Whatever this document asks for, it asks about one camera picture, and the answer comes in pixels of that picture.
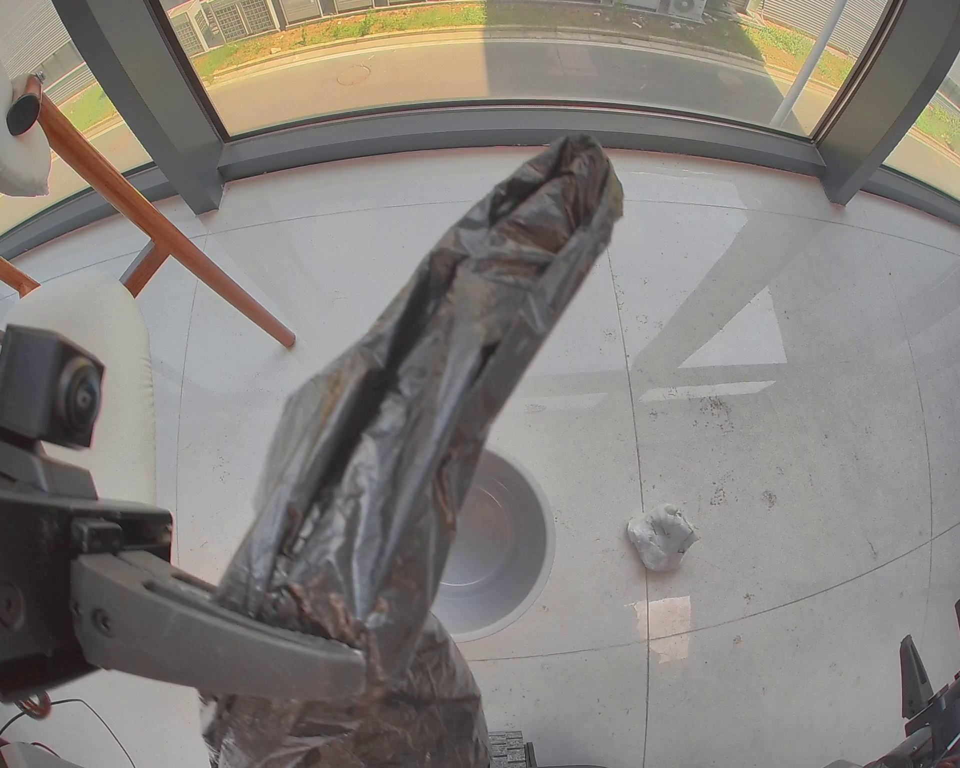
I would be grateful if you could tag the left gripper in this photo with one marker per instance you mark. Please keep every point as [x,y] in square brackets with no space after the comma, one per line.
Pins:
[37,540]

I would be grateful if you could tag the white trash bin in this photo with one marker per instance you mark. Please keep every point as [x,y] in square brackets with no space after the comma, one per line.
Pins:
[502,540]

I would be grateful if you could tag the white paper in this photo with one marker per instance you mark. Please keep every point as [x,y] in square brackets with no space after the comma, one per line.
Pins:
[661,538]

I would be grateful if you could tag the black plastic bag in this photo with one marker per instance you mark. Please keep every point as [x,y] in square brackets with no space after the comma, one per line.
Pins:
[420,390]

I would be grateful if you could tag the wooden chair white cushion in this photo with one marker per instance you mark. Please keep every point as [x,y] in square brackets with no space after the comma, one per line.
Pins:
[90,330]

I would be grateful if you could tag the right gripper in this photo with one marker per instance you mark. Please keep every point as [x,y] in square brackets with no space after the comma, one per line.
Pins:
[934,731]

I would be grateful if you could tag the window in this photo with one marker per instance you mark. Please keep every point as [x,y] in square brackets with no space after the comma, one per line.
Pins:
[517,124]

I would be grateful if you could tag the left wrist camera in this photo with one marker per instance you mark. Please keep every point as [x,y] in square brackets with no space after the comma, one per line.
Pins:
[52,390]

